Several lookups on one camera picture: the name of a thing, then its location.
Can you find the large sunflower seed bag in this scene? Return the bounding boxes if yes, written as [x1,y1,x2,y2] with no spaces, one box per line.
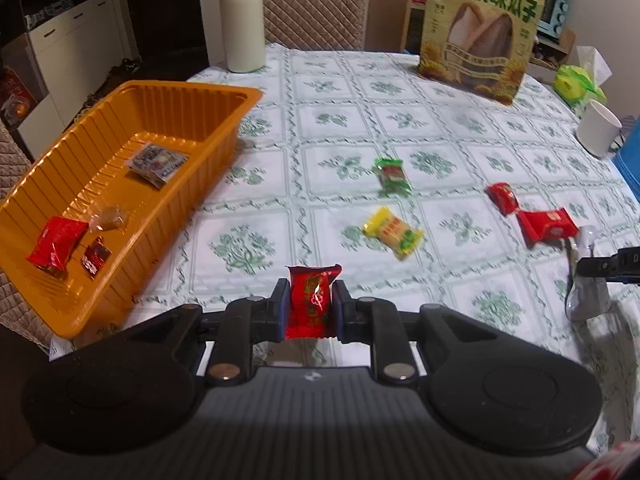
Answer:
[419,0,546,107]

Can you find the light blue toaster oven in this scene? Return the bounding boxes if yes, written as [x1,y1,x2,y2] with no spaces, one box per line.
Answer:
[537,0,575,43]

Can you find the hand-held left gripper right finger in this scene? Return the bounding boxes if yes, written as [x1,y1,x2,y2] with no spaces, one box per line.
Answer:
[331,279,506,386]

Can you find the white paper cup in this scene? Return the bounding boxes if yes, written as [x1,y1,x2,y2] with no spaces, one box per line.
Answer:
[575,99,623,157]

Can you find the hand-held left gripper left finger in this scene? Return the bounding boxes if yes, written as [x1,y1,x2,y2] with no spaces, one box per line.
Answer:
[107,277,292,387]

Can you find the quilted chair back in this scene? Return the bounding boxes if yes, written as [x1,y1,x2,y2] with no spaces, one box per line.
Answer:
[250,0,373,51]

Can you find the large red snack packet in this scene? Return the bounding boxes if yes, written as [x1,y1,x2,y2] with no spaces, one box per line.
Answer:
[26,216,90,278]

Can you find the orange plastic tray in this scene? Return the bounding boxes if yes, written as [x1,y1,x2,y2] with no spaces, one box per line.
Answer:
[0,79,264,338]

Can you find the yellow wrapped candy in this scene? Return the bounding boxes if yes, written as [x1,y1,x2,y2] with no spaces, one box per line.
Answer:
[362,206,425,261]

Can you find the small red candy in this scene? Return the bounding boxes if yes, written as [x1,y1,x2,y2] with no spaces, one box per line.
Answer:
[285,263,342,341]
[486,182,522,216]

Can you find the white cabinet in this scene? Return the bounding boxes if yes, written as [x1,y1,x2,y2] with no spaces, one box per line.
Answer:
[0,0,131,161]

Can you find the dark clear snack packet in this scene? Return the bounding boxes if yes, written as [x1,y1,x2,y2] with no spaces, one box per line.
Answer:
[125,142,190,190]

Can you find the green tissue pack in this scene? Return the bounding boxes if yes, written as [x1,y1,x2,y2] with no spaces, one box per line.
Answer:
[552,46,612,107]

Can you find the white thermos bottle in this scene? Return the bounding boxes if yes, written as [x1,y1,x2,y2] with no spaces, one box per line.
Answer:
[216,0,267,73]

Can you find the dark wooden door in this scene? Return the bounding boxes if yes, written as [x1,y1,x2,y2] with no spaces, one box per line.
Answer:
[107,0,223,68]

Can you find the quilted chair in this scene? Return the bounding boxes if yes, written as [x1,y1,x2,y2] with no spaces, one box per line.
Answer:
[0,121,53,348]
[250,0,373,51]

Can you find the green candy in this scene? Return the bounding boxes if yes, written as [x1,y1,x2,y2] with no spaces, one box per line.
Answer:
[374,157,413,198]

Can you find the red gift box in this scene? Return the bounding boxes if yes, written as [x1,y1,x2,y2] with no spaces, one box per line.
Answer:
[0,66,37,128]

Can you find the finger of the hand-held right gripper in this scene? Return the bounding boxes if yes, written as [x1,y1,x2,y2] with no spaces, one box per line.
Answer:
[575,246,640,283]

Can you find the dark red snack packet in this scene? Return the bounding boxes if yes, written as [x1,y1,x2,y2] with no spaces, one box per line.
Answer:
[81,236,112,281]

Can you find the red white cloth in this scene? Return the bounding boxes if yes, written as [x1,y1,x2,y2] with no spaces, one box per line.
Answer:
[570,440,640,480]

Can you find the clear brown candy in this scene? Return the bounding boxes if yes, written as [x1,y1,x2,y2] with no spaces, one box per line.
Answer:
[90,203,130,233]

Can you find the blue thermos jug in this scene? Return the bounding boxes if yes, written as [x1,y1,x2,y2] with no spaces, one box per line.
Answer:
[612,117,640,191]

